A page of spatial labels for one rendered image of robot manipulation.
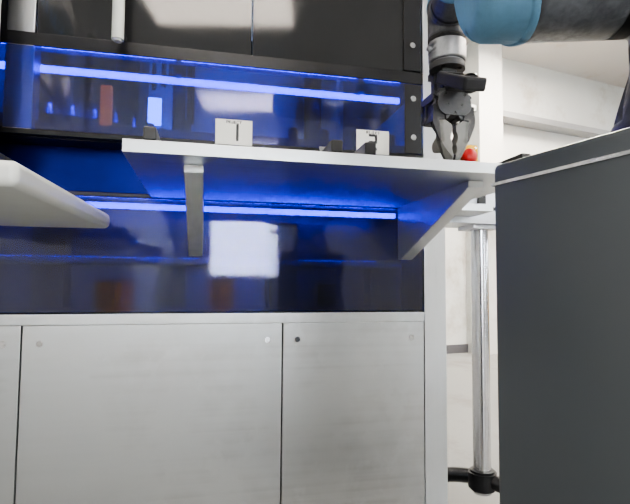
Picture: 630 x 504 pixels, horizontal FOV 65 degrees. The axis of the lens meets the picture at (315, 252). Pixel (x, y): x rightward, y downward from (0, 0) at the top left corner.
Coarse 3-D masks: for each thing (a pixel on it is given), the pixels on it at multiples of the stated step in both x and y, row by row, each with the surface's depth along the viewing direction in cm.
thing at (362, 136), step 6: (360, 132) 122; (366, 132) 122; (372, 132) 123; (378, 132) 123; (384, 132) 123; (360, 138) 122; (366, 138) 122; (372, 138) 123; (378, 138) 123; (384, 138) 123; (360, 144) 122; (378, 144) 123; (384, 144) 123; (378, 150) 123; (384, 150) 123
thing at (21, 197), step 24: (0, 168) 53; (24, 168) 56; (0, 192) 58; (24, 192) 58; (48, 192) 63; (0, 216) 79; (24, 216) 79; (48, 216) 79; (72, 216) 79; (96, 216) 87
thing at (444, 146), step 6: (444, 120) 96; (444, 126) 96; (450, 126) 97; (444, 132) 96; (450, 132) 97; (444, 138) 96; (450, 138) 96; (432, 144) 101; (438, 144) 97; (444, 144) 96; (450, 144) 96; (432, 150) 101; (438, 150) 99; (444, 150) 96; (450, 150) 96; (444, 156) 97; (450, 156) 96
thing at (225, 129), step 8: (216, 120) 115; (224, 120) 115; (232, 120) 115; (240, 120) 116; (216, 128) 114; (224, 128) 115; (232, 128) 115; (240, 128) 116; (248, 128) 116; (216, 136) 114; (224, 136) 115; (232, 136) 115; (240, 136) 116; (248, 136) 116; (224, 144) 115; (232, 144) 115; (240, 144) 115; (248, 144) 116
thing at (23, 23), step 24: (24, 0) 107; (24, 24) 107; (72, 48) 109; (96, 48) 110; (120, 48) 111; (144, 48) 112; (168, 48) 113; (312, 72) 120; (336, 72) 122; (360, 72) 123; (384, 72) 125; (408, 72) 126
